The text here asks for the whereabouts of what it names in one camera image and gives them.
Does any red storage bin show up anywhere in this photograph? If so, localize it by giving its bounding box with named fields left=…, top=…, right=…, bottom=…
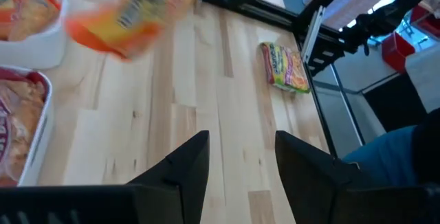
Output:
left=381, top=32, right=416, bottom=73
left=410, top=3, right=440, bottom=38

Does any silver frame bracket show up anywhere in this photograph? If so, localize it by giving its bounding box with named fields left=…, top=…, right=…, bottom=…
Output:
left=300, top=5, right=327, bottom=64

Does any black cabinet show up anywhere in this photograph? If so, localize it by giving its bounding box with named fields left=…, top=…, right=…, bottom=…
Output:
left=362, top=72, right=427, bottom=132

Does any person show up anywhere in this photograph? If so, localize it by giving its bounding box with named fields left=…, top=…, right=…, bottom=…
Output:
left=342, top=109, right=440, bottom=188

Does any white plastic bin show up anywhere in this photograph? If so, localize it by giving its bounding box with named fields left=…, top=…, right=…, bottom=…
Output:
left=0, top=0, right=69, bottom=70
left=0, top=65, right=54, bottom=187

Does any orange Maruchan chicken ramen pack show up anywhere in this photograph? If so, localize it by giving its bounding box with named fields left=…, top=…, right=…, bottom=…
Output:
left=0, top=0, right=62, bottom=43
left=64, top=0, right=207, bottom=62

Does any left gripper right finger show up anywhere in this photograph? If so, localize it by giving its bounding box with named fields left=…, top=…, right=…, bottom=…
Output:
left=274, top=130, right=440, bottom=224

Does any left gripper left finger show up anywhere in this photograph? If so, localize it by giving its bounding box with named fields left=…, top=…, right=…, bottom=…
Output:
left=0, top=130, right=210, bottom=224

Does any red Maruchan beef ramen pack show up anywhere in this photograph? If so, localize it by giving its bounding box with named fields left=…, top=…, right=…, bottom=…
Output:
left=0, top=68, right=47, bottom=183

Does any green Maruchan shrimp ramen pack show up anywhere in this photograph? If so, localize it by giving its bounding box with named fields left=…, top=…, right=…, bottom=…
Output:
left=260, top=41, right=311, bottom=94

